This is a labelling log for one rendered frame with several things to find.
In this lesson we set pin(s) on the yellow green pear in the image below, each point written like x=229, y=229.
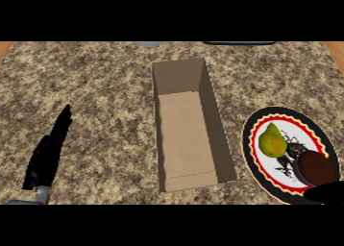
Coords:
x=273, y=141

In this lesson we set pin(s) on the black flat appliance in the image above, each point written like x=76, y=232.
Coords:
x=240, y=42

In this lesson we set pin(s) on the brown cardboard box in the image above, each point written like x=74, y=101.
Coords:
x=194, y=128

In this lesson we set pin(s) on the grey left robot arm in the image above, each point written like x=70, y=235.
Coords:
x=38, y=196

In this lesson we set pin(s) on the grey rounded object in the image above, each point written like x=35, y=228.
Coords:
x=148, y=43

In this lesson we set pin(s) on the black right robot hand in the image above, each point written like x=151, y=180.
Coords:
x=332, y=191

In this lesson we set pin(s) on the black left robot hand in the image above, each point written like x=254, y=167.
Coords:
x=46, y=157

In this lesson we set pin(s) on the black rimmed patterned plate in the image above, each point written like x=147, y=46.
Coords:
x=275, y=173

